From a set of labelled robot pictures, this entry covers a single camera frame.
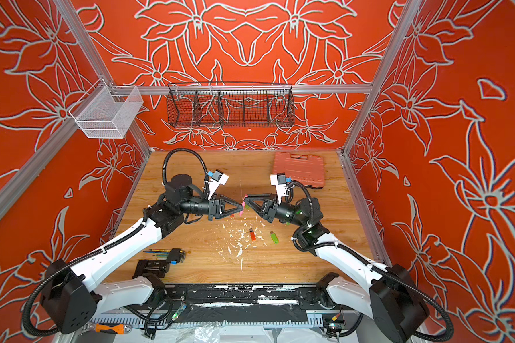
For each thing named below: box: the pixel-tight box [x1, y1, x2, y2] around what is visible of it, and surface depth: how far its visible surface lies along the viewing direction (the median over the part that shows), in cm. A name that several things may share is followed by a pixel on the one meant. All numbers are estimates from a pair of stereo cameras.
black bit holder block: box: [132, 259, 171, 278], surface depth 80 cm
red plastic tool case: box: [272, 151, 326, 189], surface depth 110 cm
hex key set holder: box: [143, 247, 186, 264], surface depth 84 cm
